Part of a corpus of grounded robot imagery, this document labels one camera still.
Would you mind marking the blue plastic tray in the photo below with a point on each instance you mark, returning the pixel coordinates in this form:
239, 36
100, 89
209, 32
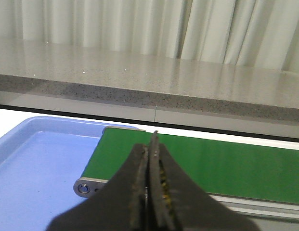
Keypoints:
40, 160

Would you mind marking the white pleated curtain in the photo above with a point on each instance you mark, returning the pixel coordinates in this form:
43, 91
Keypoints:
258, 33

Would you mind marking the aluminium conveyor frame rail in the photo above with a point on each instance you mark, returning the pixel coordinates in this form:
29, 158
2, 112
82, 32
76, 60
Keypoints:
86, 187

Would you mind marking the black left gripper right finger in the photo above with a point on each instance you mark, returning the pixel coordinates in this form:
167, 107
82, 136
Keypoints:
178, 204

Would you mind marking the grey speckled stone counter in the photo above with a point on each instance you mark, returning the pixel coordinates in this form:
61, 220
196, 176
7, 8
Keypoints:
91, 74

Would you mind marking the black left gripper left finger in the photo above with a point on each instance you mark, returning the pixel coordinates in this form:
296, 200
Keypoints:
118, 206

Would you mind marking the green conveyor belt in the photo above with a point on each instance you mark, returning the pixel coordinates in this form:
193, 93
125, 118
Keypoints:
220, 167

